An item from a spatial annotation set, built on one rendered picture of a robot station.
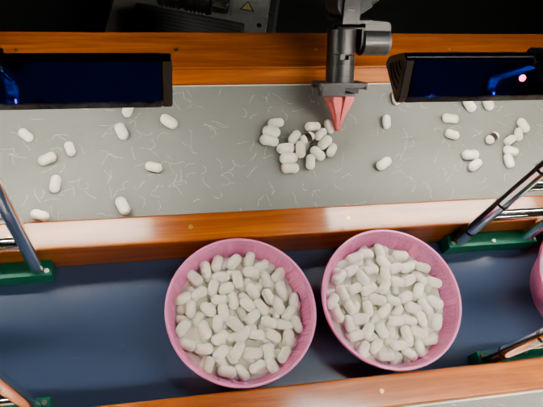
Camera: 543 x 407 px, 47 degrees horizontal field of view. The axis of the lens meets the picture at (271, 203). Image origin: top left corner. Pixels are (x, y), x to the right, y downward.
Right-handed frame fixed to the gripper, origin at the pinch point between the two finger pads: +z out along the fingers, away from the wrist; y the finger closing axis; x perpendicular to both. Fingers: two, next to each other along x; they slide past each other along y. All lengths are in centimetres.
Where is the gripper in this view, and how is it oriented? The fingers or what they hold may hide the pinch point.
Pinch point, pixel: (337, 126)
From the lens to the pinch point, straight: 132.3
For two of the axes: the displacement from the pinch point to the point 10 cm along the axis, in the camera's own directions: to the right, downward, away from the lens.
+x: -2.1, -2.8, 9.4
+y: 9.8, -0.4, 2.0
